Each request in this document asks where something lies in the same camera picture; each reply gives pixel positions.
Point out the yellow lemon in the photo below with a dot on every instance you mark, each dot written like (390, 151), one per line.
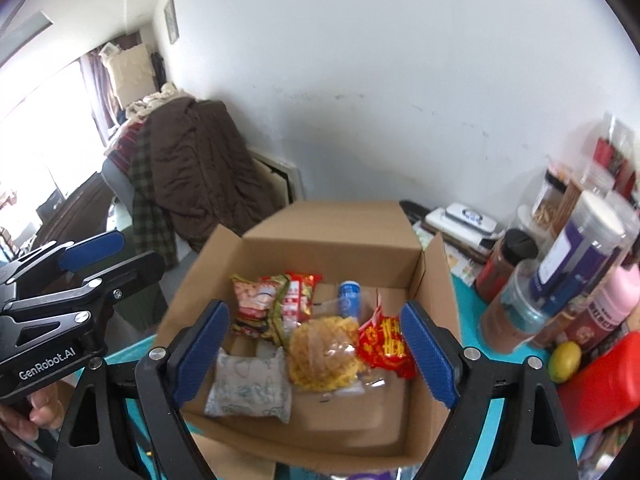
(564, 362)

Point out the red striped cloth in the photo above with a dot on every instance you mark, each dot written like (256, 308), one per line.
(127, 145)

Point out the brown powder jar clear lid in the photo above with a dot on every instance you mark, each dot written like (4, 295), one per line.
(510, 315)

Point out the small white device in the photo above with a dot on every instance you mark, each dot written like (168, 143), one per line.
(470, 217)

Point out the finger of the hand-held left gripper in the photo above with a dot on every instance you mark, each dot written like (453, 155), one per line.
(135, 275)
(92, 252)

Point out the yellow snack clear packet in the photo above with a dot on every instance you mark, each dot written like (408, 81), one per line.
(322, 355)

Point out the blue snack tube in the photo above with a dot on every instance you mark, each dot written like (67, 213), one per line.
(348, 300)

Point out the tall jar red contents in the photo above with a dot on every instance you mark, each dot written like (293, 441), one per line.
(617, 155)

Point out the white pouch packet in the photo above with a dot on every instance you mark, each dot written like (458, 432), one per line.
(247, 387)

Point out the printed paper packet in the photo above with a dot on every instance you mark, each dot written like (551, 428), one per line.
(462, 265)

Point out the red spice jar black lid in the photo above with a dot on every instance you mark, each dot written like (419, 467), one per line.
(502, 270)

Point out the brown cardboard box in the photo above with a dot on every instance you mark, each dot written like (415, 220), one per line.
(330, 240)

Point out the bright window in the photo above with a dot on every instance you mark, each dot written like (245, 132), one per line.
(40, 125)

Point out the person's left hand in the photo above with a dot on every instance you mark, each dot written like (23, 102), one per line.
(47, 412)

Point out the clear round jar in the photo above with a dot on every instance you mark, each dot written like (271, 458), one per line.
(525, 220)

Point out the red yellow snack packet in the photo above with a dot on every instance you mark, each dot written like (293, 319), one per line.
(385, 345)

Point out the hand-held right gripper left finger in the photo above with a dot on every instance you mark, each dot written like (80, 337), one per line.
(200, 352)

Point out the blue label jar white lid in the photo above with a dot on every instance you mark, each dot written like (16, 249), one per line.
(575, 255)

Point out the curtain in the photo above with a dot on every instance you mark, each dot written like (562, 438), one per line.
(100, 95)

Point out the grey chair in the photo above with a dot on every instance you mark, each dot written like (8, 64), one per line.
(117, 180)

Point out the framed wall picture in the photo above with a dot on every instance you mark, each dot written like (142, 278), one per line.
(171, 20)

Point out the green plaid cloth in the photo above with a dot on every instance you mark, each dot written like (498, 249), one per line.
(150, 210)

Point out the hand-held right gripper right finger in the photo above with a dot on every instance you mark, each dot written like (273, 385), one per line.
(430, 355)

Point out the purple white snack packet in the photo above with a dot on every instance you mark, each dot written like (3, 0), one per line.
(372, 476)

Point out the beige hanging cloth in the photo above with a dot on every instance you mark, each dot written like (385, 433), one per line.
(130, 75)

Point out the pink bottle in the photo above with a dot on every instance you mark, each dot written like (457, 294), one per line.
(610, 305)

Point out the dark hanging garment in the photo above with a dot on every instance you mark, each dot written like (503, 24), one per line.
(158, 72)

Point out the red printed snack packet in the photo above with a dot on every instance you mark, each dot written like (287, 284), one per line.
(255, 302)

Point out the red plastic container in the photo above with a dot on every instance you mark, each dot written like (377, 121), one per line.
(605, 390)

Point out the cream quilted jacket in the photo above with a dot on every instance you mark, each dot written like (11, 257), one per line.
(150, 102)

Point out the jar with brown sticks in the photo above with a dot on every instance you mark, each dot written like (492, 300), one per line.
(580, 195)

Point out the red white sachet strip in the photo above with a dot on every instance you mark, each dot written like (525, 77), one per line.
(300, 300)

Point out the black banded nut jar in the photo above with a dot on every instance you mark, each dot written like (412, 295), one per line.
(547, 200)

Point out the black remote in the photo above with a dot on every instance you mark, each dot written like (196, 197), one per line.
(411, 210)

